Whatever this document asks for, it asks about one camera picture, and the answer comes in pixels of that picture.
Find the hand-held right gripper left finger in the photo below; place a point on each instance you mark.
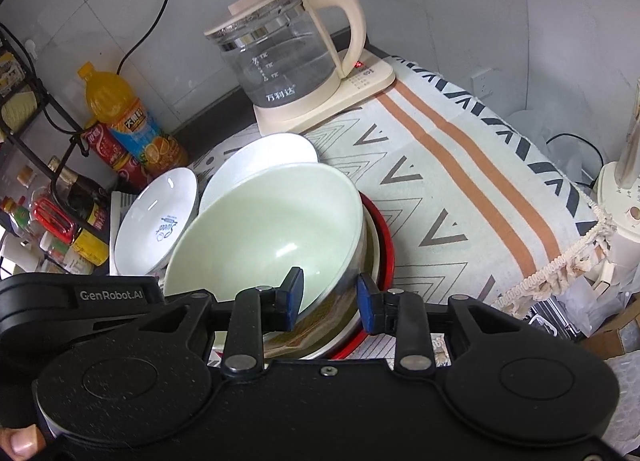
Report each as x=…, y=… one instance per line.
x=292, y=298

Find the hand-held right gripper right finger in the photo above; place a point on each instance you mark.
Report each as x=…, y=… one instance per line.
x=367, y=303

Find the light green bowl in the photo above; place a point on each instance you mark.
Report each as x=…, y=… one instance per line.
x=260, y=221

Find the white bowl with blue print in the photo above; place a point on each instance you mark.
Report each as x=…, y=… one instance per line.
x=150, y=221

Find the plain white bowl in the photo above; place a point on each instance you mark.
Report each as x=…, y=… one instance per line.
x=250, y=161

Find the person's left hand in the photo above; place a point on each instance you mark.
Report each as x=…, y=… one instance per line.
x=17, y=443

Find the small red-capped seasoning bottle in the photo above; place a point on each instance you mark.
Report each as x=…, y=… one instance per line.
x=17, y=216

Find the dark soy sauce bottle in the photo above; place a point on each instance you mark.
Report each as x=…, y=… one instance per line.
x=82, y=196

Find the patterned tablecloth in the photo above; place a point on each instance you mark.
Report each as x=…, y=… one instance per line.
x=425, y=181

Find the black metal rack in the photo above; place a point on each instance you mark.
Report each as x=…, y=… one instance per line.
x=79, y=138

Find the pale noodle pack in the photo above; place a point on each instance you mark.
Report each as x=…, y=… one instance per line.
x=17, y=113

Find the orange juice bottle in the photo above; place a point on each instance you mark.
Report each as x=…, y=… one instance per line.
x=115, y=106

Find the cream kettle base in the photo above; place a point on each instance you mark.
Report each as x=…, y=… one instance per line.
x=360, y=81

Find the cardboard box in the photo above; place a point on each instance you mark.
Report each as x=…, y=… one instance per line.
x=625, y=331

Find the white standing fan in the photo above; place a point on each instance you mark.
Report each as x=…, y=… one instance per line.
x=617, y=191

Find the white wall socket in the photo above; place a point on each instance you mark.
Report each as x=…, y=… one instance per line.
x=482, y=82

